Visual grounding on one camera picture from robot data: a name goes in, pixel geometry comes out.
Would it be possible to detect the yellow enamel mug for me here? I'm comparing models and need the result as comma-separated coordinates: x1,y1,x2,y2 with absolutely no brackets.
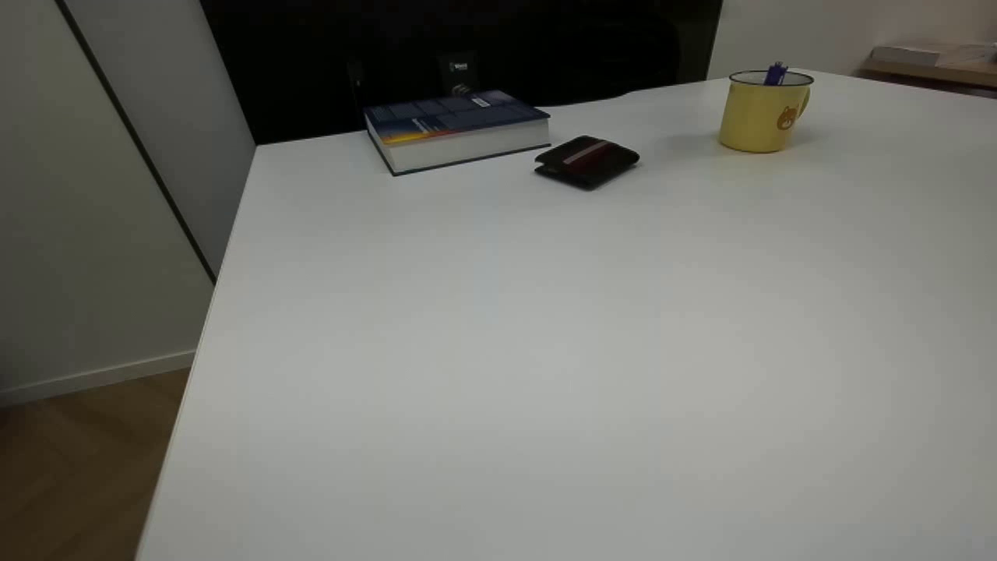
716,64,817,155

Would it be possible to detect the black leather wallet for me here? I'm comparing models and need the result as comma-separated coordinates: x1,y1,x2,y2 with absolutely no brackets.
533,134,641,194

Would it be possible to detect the thick blue book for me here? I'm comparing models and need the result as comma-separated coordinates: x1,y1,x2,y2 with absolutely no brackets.
360,86,555,178

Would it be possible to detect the black partition panel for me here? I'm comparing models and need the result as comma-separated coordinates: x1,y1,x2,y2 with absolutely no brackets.
200,0,726,148

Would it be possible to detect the low wooden shelf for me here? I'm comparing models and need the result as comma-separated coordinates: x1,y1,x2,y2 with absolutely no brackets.
855,39,997,104

